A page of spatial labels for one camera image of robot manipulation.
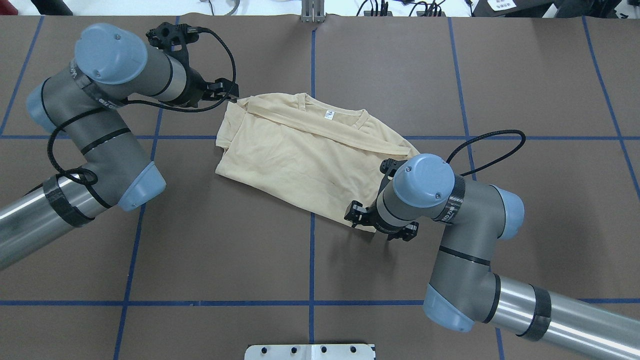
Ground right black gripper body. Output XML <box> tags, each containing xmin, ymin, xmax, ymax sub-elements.
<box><xmin>367</xmin><ymin>200</ymin><xmax>419</xmax><ymax>242</ymax></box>

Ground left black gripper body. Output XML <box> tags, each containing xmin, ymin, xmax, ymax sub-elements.
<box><xmin>174</xmin><ymin>68</ymin><xmax>211</xmax><ymax>109</ymax></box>

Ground beige long-sleeve printed shirt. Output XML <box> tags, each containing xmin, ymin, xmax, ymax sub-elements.
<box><xmin>215</xmin><ymin>93</ymin><xmax>419</xmax><ymax>226</ymax></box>

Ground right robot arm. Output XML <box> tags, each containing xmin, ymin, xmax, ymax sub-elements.
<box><xmin>344</xmin><ymin>153</ymin><xmax>640</xmax><ymax>360</ymax></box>

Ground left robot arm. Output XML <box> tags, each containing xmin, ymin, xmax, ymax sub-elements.
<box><xmin>0</xmin><ymin>22</ymin><xmax>239</xmax><ymax>269</ymax></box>

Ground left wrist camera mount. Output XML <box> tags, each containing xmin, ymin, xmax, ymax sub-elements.
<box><xmin>145</xmin><ymin>22</ymin><xmax>200</xmax><ymax>68</ymax></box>

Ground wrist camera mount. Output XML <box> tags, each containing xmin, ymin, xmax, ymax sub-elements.
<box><xmin>379</xmin><ymin>158</ymin><xmax>407</xmax><ymax>181</ymax></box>
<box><xmin>145</xmin><ymin>22</ymin><xmax>200</xmax><ymax>68</ymax></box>

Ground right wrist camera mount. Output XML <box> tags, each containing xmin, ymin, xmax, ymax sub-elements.
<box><xmin>379</xmin><ymin>158</ymin><xmax>407</xmax><ymax>181</ymax></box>

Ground aluminium frame post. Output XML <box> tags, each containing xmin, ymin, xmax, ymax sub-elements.
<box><xmin>300</xmin><ymin>0</ymin><xmax>326</xmax><ymax>24</ymax></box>

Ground white camera mast pedestal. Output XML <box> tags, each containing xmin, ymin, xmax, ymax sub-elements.
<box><xmin>244</xmin><ymin>343</ymin><xmax>377</xmax><ymax>360</ymax></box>

